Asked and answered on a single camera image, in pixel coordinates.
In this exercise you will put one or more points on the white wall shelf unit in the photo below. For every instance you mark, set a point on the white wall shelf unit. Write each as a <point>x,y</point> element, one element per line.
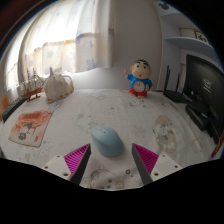
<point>190,41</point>

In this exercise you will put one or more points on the black router with antennas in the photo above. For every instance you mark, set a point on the black router with antennas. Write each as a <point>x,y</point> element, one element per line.
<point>175,96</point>

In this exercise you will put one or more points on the black computer monitor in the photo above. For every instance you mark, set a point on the black computer monitor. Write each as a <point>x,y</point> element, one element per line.
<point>205,86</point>

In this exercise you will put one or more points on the large white conch shell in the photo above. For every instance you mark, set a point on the large white conch shell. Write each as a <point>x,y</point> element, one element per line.
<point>57,87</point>

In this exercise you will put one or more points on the white printed tablecloth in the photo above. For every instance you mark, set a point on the white printed tablecloth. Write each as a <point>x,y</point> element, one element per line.
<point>76,120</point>

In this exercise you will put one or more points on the cartoon boy figure clock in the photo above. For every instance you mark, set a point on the cartoon boy figure clock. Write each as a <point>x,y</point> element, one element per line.
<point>140,81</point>

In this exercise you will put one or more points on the wooden model sailing ship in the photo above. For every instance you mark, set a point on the wooden model sailing ship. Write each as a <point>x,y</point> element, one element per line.
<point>32,91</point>

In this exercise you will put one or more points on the red printed bag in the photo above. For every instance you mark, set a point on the red printed bag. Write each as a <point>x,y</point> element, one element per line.
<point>218,146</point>

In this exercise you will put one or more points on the orange wooden chair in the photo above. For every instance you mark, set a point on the orange wooden chair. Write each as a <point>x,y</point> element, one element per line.
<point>4,105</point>

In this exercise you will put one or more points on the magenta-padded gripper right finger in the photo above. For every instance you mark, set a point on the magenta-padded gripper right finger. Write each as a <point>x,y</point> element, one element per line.
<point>146,159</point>

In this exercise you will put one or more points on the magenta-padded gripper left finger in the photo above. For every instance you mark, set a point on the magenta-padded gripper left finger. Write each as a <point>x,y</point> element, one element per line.
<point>77,159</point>

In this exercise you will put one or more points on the white star-print curtain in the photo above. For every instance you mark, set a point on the white star-print curtain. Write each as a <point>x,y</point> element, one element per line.
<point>60,36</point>

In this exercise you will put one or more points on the light blue computer mouse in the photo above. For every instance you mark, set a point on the light blue computer mouse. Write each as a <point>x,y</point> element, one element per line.
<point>106,141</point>

